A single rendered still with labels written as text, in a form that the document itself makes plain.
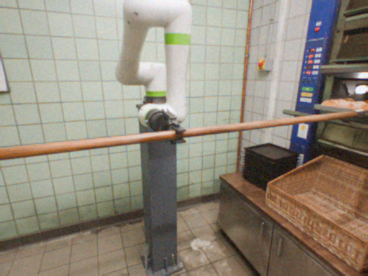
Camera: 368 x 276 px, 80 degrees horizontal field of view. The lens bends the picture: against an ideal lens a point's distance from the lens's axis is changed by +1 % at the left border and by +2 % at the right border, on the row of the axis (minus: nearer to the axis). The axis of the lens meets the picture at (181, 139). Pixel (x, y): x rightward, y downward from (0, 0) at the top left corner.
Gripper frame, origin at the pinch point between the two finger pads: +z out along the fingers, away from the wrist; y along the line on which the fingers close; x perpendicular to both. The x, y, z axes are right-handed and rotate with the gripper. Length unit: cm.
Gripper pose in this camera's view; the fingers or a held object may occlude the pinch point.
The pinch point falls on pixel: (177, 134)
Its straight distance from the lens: 73.1
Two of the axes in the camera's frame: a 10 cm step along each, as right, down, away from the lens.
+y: 0.0, 9.5, 3.0
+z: 3.9, 2.8, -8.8
